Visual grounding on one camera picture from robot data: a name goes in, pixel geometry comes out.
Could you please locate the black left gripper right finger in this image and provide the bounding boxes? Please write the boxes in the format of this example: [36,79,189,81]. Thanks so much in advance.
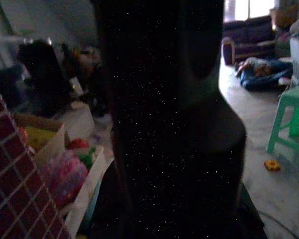
[181,0,268,239]

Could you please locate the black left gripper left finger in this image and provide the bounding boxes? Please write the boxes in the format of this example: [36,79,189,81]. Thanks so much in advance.
[96,0,183,239]

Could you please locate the green toy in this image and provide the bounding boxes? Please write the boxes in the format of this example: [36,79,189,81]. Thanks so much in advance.
[78,146,97,168]

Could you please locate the small yellow orange toy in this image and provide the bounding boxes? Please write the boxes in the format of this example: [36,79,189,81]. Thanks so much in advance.
[264,160,281,172]

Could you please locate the red toy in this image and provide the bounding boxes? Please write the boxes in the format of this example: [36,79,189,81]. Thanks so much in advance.
[66,138,89,150]

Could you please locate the white cardboard box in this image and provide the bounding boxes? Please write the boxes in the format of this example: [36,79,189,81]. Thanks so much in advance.
[63,146,108,236]

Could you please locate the pink fluffy toy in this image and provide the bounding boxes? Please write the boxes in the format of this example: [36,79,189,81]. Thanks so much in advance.
[39,151,88,208]

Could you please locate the brown cardboard box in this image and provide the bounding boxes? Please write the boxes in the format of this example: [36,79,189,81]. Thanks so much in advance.
[12,112,66,164]

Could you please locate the green plastic stool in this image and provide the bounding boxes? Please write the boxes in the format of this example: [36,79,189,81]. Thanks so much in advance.
[265,83,299,170]

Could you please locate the blue clothes heap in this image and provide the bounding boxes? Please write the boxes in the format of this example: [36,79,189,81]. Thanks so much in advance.
[234,56,299,91]

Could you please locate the dark purple sofa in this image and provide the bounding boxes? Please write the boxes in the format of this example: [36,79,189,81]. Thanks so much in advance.
[222,15,277,65]

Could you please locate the red tiled grid panel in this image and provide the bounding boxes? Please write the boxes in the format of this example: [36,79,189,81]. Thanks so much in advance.
[0,71,71,239]

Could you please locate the pale blue chair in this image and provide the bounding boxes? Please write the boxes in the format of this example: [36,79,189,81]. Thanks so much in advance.
[288,19,299,88]

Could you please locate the bright window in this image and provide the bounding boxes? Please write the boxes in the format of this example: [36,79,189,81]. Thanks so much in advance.
[225,0,273,21]

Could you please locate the thin cable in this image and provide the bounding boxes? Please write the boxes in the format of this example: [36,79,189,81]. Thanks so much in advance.
[258,208,299,239]

